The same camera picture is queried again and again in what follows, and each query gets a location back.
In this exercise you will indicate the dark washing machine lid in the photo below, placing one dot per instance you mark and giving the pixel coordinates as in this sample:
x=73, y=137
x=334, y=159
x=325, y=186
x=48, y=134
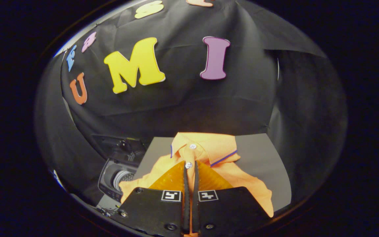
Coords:
x=120, y=148

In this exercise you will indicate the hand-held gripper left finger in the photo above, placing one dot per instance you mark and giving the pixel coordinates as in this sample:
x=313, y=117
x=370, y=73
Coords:
x=153, y=210

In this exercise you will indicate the grey cabinet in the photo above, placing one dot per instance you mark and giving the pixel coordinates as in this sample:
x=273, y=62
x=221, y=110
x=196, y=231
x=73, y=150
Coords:
x=262, y=158

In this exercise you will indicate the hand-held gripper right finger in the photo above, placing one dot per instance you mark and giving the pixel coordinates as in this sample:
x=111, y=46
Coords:
x=229, y=210

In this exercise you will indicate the orange collared shirt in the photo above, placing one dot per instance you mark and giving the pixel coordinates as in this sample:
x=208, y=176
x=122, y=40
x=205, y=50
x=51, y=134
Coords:
x=215, y=148

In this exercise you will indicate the grey washing machine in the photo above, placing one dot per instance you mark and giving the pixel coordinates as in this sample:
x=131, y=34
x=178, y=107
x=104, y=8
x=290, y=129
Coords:
x=105, y=184

